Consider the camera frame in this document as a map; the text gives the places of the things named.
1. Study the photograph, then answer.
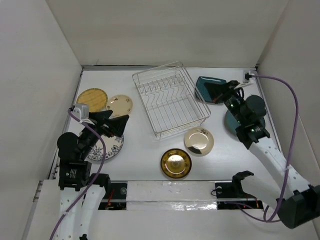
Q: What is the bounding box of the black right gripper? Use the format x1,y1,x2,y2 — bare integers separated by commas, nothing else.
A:
205,80,246,125

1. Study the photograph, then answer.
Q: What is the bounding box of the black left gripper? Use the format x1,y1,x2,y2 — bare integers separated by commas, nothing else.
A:
79,108,129,158

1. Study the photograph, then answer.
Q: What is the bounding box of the dark teal square plate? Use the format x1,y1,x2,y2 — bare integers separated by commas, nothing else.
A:
194,76,227,105

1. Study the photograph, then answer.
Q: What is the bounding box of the teal round blossom plate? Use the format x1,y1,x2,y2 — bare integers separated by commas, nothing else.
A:
224,109,267,136

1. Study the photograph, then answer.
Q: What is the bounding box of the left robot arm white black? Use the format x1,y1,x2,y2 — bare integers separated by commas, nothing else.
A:
49,105,129,240

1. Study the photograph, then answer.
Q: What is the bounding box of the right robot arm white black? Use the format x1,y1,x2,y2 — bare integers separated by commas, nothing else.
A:
204,80,320,229

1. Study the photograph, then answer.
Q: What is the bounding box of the cream plate with red marks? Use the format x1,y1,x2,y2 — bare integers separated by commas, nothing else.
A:
106,94,133,117

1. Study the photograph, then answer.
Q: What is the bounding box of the blue white floral plate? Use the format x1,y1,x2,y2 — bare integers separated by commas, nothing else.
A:
87,135,124,162

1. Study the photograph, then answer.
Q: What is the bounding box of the yellow woven round plate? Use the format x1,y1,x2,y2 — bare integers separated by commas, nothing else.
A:
76,88,108,112

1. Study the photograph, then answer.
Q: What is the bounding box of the glossy cream plate black motif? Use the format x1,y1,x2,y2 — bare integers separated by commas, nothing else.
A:
184,127,215,157

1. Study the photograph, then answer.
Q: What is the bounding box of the gold brown patterned plate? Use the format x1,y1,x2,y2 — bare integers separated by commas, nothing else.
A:
160,148,192,179

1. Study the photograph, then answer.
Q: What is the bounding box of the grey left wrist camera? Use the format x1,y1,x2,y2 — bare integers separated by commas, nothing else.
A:
70,103,90,122

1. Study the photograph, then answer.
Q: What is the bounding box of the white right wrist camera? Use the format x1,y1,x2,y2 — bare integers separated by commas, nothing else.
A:
242,70,257,84

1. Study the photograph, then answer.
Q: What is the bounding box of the silver wire dish rack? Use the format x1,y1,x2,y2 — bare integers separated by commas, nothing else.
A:
132,61,211,140

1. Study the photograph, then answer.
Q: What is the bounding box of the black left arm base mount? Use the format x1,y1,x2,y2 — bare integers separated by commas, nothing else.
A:
98,181,128,211

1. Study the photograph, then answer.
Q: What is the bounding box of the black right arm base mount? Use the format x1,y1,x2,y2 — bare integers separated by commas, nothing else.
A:
210,171,264,210

